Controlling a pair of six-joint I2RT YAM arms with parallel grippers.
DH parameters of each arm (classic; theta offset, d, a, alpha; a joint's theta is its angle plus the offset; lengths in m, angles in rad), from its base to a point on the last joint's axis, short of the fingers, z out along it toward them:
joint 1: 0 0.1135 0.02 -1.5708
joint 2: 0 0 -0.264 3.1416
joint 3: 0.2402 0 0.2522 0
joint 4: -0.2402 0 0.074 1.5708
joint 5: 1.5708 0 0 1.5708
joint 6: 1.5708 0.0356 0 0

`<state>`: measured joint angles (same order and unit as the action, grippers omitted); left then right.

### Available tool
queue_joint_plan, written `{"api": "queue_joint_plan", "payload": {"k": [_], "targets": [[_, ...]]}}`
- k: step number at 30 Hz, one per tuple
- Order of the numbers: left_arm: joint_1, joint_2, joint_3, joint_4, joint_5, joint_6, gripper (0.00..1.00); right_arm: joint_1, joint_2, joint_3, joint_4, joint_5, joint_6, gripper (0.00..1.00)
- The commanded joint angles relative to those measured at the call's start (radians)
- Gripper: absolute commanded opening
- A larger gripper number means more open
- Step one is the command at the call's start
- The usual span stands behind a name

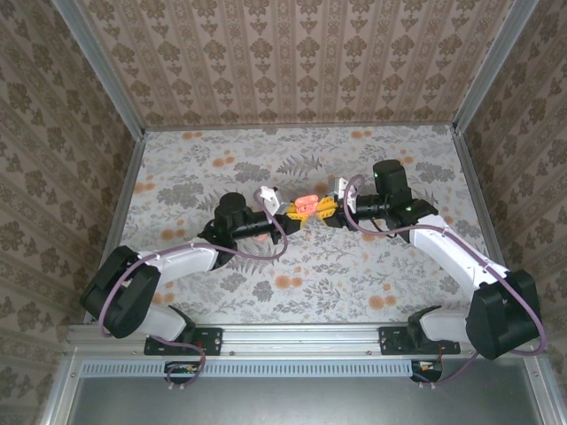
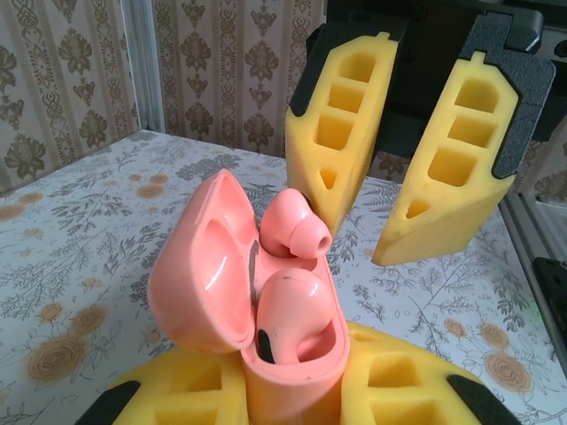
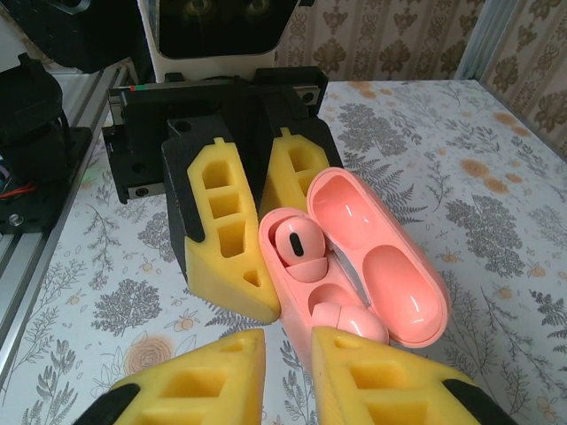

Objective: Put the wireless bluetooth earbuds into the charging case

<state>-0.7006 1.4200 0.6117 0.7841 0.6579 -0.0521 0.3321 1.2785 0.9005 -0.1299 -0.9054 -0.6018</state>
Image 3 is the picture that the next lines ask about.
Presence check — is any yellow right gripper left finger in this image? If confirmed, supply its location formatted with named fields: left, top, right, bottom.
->
left=77, top=328, right=268, bottom=425

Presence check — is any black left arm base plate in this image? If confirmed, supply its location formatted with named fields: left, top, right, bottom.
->
left=0, top=127, right=90, bottom=236

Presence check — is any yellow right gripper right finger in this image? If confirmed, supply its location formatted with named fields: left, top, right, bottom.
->
left=309, top=327, right=520, bottom=425

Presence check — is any aluminium frame post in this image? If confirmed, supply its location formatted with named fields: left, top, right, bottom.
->
left=455, top=0, right=504, bottom=83

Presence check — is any pink wireless earbud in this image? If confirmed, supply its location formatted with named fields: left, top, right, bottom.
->
left=273, top=215, right=330, bottom=282
left=311, top=302, right=391, bottom=344

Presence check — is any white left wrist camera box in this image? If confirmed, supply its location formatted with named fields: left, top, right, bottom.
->
left=136, top=0, right=291, bottom=85

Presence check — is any pink oblong charging case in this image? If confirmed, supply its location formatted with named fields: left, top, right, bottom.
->
left=258, top=166, right=453, bottom=355

